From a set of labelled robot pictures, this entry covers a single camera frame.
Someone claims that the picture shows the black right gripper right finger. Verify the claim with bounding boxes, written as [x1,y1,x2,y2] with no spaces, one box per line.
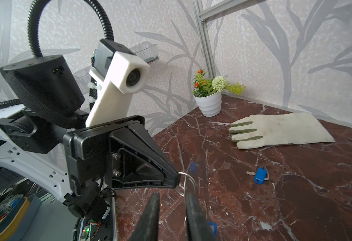
[186,193,217,241]

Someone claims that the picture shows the key with blue tag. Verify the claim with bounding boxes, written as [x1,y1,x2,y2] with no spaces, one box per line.
[246,167,269,185]
[208,222,218,235]

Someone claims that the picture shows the white flower pot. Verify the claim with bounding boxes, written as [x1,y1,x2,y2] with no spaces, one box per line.
[194,92,222,117]

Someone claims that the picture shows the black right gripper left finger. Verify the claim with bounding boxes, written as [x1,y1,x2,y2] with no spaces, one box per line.
[129,193,160,241]

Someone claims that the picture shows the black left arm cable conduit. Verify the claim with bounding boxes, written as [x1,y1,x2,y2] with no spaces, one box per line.
[0,0,115,110]

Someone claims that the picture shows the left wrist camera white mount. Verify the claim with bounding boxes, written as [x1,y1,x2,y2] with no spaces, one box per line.
[85,38,151,127]

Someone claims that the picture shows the cream green gardening glove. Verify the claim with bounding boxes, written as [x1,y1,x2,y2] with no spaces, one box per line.
[229,112,335,150]

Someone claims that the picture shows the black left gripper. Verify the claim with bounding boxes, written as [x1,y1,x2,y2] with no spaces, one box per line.
[62,115,180,193]

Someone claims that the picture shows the artificial green plant with flowers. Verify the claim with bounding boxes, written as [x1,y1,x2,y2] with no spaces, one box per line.
[193,69,245,97]

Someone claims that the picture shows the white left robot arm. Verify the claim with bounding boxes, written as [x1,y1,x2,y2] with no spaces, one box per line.
[0,51,180,223]

